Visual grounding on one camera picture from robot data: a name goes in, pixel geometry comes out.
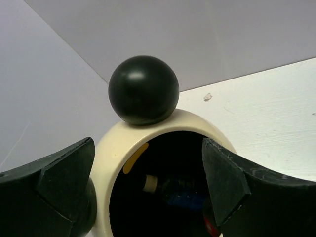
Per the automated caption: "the cream mouse-eared bin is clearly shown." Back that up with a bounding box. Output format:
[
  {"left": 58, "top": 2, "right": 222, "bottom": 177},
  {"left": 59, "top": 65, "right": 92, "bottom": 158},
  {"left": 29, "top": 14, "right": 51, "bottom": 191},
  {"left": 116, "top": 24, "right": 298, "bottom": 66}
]
[{"left": 83, "top": 55, "right": 238, "bottom": 237}]

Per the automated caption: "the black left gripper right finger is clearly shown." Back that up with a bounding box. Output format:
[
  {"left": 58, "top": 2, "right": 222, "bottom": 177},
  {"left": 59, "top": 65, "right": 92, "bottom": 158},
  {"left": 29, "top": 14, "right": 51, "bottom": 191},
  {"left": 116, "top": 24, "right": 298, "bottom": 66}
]
[{"left": 202, "top": 138, "right": 316, "bottom": 237}]

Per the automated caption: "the blue label bottle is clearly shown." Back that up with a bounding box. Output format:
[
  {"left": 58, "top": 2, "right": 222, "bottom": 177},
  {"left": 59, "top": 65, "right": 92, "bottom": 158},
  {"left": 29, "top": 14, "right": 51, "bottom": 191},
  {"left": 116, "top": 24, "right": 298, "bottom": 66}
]
[{"left": 141, "top": 174, "right": 209, "bottom": 211}]

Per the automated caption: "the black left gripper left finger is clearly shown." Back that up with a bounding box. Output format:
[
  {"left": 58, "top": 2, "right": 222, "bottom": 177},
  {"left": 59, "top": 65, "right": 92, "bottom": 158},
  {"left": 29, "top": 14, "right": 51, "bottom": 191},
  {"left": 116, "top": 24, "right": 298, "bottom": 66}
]
[{"left": 0, "top": 137, "right": 95, "bottom": 237}]

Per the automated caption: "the red label small bottle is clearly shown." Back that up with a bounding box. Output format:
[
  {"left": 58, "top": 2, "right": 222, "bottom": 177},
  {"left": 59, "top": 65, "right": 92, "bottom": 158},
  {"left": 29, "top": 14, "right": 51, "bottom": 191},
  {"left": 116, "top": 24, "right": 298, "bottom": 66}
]
[{"left": 203, "top": 211, "right": 221, "bottom": 237}]

